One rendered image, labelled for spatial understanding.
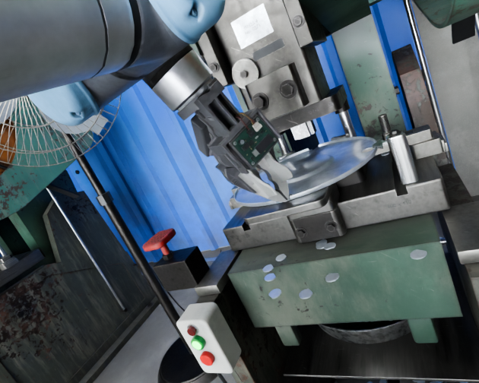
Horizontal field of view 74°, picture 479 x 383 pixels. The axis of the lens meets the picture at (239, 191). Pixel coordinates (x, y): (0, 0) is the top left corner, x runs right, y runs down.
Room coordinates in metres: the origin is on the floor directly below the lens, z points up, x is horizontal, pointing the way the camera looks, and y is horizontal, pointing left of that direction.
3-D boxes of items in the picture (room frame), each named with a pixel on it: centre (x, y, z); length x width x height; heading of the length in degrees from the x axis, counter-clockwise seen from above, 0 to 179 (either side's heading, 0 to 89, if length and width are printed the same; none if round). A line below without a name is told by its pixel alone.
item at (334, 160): (0.61, -0.13, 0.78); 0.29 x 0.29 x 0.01
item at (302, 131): (0.71, -0.19, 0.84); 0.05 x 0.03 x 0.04; 60
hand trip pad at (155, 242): (0.69, 0.21, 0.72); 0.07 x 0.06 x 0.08; 150
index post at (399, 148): (0.52, -0.28, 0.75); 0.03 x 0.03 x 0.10; 60
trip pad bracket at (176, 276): (0.68, 0.19, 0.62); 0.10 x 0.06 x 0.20; 60
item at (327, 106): (0.73, -0.20, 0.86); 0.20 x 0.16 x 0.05; 60
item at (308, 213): (0.57, -0.11, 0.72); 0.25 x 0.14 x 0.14; 150
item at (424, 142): (0.64, -0.34, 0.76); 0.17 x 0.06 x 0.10; 60
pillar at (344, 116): (0.74, -0.30, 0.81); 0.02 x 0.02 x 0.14
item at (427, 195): (0.72, -0.19, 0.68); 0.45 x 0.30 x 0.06; 60
